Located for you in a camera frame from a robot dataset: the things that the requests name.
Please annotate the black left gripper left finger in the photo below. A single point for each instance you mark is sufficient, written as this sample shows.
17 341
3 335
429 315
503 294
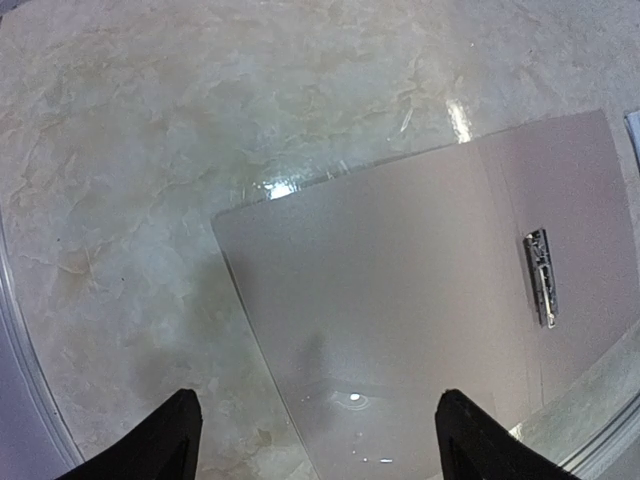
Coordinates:
165 445

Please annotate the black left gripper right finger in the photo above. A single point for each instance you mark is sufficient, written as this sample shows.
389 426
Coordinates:
472 445

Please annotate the brown paper folder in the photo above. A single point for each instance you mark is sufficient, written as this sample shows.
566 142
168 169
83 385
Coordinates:
373 293

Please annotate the metal folder clip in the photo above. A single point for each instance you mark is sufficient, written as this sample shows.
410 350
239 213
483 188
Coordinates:
538 255

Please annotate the stack of printed papers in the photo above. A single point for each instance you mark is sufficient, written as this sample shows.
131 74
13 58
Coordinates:
632 122

